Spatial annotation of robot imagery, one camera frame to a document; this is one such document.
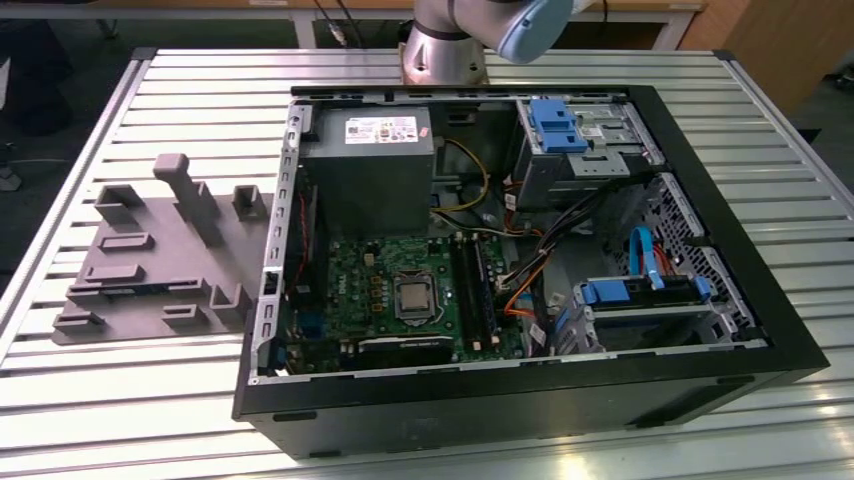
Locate silver drive cage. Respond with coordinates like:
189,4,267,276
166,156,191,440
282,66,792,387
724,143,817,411
513,97,669,211

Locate blue drive latch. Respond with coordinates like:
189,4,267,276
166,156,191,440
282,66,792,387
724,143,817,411
531,99,590,154

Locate hard disk in blue carrier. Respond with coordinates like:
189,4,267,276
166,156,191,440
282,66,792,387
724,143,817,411
577,275,713,307

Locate orange red wires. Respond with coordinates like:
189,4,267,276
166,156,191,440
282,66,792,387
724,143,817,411
503,285,537,320

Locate rear port connectors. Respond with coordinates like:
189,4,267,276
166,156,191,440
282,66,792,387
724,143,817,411
262,343,297,376

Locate black hanging cable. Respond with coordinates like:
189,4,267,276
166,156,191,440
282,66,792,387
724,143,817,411
311,0,357,50

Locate RAM stick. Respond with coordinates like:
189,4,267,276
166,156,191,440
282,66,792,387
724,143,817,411
466,232,501,346
71,281,205,296

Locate grey parts rack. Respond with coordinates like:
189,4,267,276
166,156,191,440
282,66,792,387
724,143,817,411
51,152,279,347

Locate blue expansion slot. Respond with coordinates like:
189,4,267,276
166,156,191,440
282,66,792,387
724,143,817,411
298,310,325,344

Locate yellow black wires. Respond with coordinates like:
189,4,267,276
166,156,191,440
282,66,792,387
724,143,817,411
430,138,543,239

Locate black graphics card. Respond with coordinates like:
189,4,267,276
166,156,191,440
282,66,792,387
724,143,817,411
338,335,455,372

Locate silver CPU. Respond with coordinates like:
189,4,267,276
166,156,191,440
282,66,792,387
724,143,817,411
398,284,434,311

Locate white framed wooden desk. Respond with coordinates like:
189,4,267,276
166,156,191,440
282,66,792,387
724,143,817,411
246,0,710,51

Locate grey power supply unit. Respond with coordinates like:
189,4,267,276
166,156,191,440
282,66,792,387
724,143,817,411
297,102,439,239

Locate black PC case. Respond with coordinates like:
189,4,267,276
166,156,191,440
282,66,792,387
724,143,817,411
230,83,833,459

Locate silver disk bay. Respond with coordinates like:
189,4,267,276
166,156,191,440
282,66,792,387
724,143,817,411
573,277,756,351

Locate blue flat wire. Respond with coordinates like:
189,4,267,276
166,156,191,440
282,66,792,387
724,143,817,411
629,225,669,291

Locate black flat wires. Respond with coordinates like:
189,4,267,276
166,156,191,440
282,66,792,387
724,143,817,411
506,169,660,291

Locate brown wooden cabinet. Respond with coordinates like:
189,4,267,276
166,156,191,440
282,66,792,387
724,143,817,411
680,0,854,121

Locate green motherboard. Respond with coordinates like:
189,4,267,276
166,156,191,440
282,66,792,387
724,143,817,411
283,232,535,374

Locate long RAM slot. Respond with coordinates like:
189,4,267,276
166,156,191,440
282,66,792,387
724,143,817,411
447,230,483,352

